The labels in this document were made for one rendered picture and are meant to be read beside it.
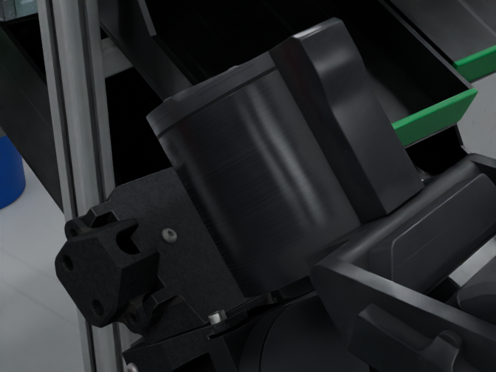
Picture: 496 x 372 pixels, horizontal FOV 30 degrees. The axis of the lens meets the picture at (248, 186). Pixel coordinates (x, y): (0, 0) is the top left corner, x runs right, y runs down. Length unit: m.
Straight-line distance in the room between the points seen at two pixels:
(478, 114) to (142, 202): 1.71
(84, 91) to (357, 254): 0.22
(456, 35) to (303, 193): 0.30
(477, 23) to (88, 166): 0.24
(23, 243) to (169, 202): 0.97
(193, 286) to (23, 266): 0.94
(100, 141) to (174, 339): 0.16
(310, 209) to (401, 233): 0.03
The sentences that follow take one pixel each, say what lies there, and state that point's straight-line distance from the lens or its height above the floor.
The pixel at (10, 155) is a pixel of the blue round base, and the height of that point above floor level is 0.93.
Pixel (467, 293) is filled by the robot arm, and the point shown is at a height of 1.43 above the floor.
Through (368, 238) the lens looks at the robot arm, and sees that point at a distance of 0.24.
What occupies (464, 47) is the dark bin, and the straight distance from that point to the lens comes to 0.53.
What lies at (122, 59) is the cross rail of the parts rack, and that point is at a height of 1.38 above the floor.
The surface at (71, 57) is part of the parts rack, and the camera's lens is 0.42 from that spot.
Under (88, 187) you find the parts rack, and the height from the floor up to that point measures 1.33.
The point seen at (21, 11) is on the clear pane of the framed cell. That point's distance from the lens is 1.65.
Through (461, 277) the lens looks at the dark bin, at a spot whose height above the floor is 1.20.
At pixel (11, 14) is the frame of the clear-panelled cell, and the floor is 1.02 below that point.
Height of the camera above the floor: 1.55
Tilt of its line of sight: 30 degrees down
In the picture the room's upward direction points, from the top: 1 degrees counter-clockwise
